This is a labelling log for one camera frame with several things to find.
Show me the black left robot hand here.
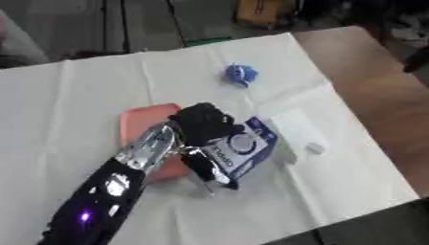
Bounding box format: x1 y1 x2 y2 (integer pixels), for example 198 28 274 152
168 101 247 190

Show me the blue and white printed packet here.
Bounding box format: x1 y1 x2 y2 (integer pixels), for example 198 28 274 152
201 116 281 185

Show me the white box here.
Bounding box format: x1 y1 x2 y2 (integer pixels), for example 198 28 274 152
269 107 327 165

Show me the salmon pink flat tray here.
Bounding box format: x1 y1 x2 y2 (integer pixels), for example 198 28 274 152
117 102 194 184

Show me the blue crumpled soft toy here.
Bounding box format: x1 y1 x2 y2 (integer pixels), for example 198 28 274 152
224 63 260 88

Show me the green object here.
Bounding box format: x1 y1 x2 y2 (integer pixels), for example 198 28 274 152
184 36 234 48

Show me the yellow case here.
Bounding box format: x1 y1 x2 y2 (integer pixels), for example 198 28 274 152
235 0 285 25

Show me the black tripod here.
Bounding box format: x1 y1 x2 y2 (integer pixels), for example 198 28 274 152
99 0 131 54

